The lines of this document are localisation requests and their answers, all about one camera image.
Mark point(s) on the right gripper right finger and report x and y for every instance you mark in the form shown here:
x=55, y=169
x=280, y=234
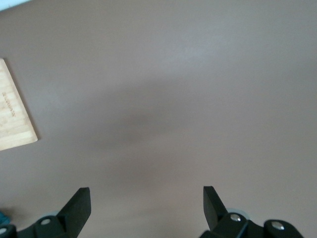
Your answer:
x=218, y=220

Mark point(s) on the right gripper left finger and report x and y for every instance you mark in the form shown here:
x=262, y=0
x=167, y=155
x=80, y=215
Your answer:
x=71, y=218

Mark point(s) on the bamboo cutting board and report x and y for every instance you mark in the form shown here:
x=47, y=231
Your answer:
x=12, y=111

